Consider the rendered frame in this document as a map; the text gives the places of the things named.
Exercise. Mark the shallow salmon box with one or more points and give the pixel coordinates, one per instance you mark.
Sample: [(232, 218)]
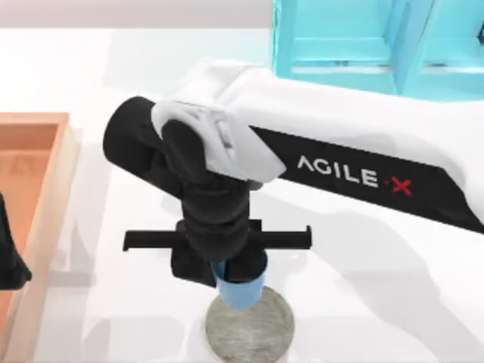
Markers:
[(26, 170)]

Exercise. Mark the light blue rack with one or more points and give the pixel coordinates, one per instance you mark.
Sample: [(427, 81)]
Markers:
[(340, 41)]

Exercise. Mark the light blue cup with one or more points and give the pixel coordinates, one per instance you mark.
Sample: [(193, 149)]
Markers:
[(240, 295)]

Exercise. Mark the grey round coaster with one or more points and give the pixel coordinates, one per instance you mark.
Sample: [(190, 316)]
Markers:
[(251, 332)]

